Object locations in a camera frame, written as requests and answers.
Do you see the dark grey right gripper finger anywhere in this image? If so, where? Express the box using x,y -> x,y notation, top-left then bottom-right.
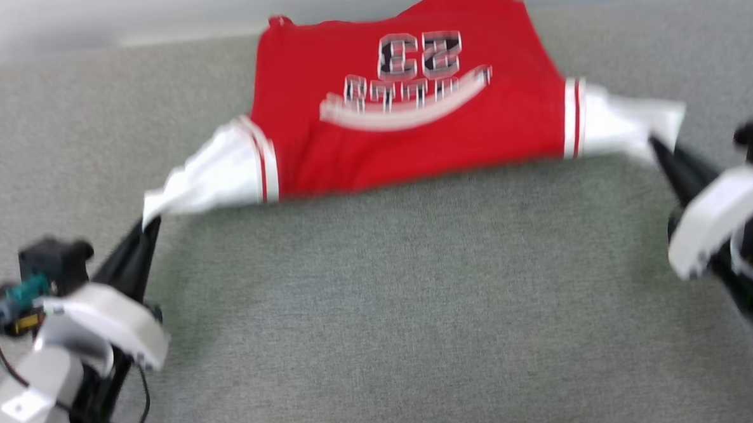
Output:
650,133 -> 723,208

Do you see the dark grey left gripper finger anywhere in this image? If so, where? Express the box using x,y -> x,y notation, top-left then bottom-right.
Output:
90,216 -> 165,306

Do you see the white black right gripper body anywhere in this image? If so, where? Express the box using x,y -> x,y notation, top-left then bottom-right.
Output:
664,166 -> 753,340

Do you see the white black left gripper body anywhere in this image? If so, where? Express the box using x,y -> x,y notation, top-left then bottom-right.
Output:
34,281 -> 173,423

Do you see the red white basketball jersey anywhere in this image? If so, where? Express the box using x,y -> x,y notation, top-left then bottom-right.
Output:
132,0 -> 691,225

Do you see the teal cable connector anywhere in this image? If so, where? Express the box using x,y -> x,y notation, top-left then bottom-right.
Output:
4,274 -> 52,306

